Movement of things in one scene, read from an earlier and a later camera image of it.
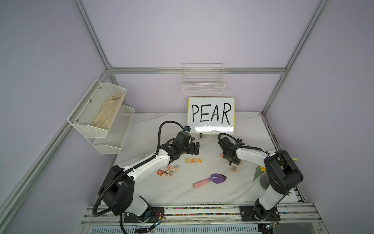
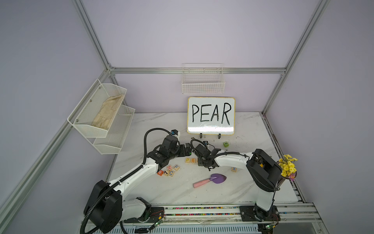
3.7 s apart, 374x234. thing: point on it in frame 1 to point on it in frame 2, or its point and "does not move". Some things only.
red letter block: [160, 172] does not move
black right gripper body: [231, 161] to [200, 163]
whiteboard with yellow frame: [211, 115] does not move
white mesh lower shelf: [112, 143] does not move
